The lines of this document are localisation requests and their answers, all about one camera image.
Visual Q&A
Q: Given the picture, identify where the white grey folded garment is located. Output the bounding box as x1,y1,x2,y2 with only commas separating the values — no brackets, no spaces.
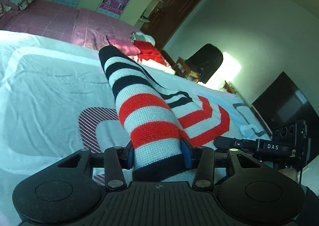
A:
130,32,156,46

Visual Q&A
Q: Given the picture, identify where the patterned pillow near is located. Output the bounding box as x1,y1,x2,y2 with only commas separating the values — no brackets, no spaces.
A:
0,3,11,17

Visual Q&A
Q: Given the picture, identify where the black camera box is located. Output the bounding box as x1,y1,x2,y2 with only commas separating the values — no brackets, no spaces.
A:
272,119,311,166

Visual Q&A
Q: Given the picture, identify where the wooden side table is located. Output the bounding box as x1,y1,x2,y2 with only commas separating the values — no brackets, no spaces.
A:
220,80,239,94

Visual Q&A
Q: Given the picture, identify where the pink checked bed sheet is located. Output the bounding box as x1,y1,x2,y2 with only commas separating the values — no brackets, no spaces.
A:
1,1,140,56

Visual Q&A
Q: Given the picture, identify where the black flat television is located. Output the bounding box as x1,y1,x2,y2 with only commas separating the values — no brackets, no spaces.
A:
252,72,318,139

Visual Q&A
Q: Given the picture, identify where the white striped cat sweater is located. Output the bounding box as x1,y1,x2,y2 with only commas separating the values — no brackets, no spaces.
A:
98,46,231,182

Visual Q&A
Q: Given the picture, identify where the black chair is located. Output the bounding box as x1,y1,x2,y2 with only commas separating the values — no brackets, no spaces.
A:
175,44,223,84

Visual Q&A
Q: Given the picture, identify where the lower right purple poster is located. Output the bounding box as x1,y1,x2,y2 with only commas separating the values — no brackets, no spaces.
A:
97,0,130,19

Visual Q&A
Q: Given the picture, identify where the red garment on bed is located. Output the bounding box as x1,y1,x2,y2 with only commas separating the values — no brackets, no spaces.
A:
133,41,168,66

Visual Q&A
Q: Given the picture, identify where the light blue patterned blanket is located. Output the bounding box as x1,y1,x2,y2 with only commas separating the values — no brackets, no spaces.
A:
0,29,273,226

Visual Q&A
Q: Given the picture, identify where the dark brown wooden door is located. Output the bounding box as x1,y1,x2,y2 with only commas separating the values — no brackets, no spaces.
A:
141,0,201,50

